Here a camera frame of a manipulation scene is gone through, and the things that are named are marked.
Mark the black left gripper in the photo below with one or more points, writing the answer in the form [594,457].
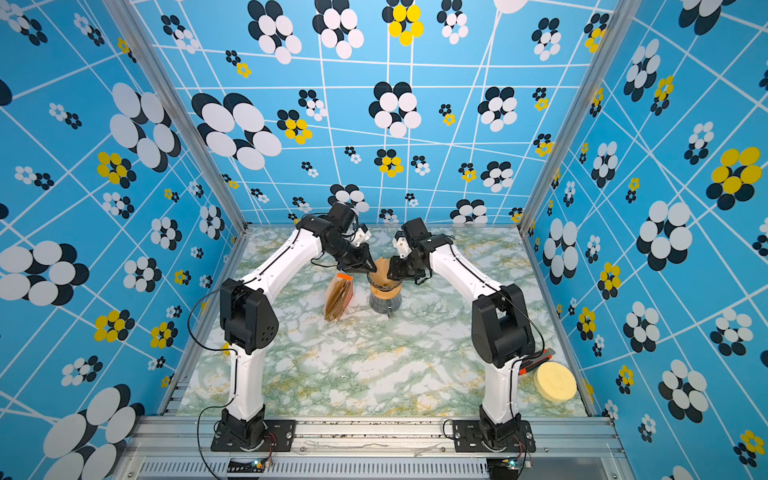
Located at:
[362,264]

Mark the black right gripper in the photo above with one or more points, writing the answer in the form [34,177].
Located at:
[398,274]

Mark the brown paper coffee filter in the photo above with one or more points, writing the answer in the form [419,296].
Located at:
[379,279]

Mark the clear glass carafe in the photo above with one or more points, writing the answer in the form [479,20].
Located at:
[385,306]

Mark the round wooden dripper holder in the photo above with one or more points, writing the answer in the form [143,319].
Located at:
[387,293]

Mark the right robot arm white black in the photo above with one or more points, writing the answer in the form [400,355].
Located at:
[501,331]

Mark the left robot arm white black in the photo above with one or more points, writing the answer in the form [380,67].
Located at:
[249,321]

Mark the black orange tool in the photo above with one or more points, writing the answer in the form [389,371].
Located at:
[531,364]

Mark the round yellow sponge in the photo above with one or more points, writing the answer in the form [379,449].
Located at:
[555,382]

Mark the right green circuit board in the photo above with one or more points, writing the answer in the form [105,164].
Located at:
[504,468]

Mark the green circuit board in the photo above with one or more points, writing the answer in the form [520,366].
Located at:
[504,468]
[248,466]

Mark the left green circuit board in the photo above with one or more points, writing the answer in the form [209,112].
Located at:
[248,466]

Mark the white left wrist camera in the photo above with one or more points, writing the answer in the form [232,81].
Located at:
[360,236]

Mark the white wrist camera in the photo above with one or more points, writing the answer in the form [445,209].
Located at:
[360,236]
[401,244]

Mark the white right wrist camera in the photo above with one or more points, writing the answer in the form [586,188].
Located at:
[401,244]

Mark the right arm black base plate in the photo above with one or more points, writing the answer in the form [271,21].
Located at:
[481,436]

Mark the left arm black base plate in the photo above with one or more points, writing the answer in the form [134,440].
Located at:
[258,435]

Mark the aluminium front frame rail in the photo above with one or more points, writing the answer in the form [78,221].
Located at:
[374,448]

